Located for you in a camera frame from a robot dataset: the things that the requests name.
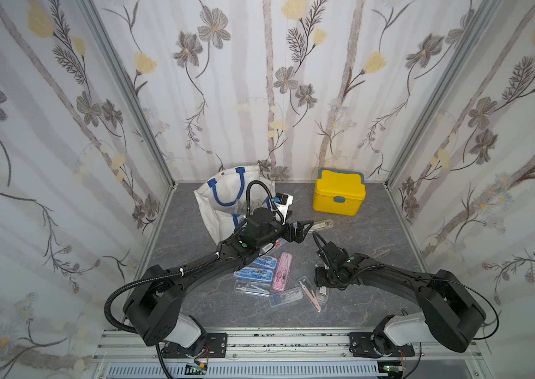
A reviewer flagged clear compass case bottom middle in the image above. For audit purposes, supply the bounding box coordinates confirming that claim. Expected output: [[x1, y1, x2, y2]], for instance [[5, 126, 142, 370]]
[[268, 287, 304, 308]]

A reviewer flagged clear labelled case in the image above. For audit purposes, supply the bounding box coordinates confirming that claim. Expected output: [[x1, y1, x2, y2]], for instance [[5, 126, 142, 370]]
[[316, 286, 328, 304]]

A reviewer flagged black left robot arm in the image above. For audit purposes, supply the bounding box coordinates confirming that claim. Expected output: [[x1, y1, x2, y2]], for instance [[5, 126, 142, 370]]
[[123, 208, 313, 350]]

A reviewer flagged blue compass case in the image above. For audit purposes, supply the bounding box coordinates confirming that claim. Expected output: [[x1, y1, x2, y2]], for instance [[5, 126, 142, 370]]
[[233, 267, 274, 284], [249, 256, 278, 270]]

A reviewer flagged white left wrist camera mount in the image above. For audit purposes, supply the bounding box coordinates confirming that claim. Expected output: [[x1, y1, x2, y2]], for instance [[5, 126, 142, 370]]
[[273, 193, 294, 224]]

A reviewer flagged blue compass case upper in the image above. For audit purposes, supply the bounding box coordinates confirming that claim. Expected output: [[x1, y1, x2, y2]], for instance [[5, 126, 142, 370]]
[[249, 256, 278, 270]]

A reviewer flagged clear case near box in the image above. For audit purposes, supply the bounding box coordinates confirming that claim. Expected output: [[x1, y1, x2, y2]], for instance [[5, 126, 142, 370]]
[[310, 219, 335, 232]]

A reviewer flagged clear case pink compass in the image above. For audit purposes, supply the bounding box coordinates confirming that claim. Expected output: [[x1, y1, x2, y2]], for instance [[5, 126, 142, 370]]
[[297, 276, 322, 313]]

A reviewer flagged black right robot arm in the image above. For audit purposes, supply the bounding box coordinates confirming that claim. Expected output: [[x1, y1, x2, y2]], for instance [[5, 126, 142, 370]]
[[315, 239, 486, 358]]

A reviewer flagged yellow storage box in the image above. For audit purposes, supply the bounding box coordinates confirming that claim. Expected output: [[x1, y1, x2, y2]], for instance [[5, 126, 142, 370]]
[[313, 168, 366, 216]]

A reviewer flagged blue compass case lower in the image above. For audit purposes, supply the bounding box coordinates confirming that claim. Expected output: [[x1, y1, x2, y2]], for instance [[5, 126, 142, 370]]
[[233, 267, 274, 284]]

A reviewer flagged clear compass case bottom left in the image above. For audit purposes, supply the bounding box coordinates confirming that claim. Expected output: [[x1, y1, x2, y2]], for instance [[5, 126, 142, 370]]
[[234, 280, 271, 298]]

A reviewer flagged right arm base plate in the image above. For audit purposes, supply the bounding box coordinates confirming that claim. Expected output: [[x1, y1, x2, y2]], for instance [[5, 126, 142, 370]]
[[348, 333, 416, 359]]

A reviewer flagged white canvas tote bag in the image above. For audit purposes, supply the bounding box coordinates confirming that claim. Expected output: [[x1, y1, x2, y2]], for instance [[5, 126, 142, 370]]
[[193, 165, 275, 243]]

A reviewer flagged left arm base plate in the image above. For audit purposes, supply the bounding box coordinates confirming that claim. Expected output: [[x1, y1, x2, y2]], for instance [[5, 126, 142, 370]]
[[161, 333, 228, 359]]

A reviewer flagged black corrugated cable conduit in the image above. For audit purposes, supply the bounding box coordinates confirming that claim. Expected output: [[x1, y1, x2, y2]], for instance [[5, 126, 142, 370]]
[[103, 272, 183, 333]]

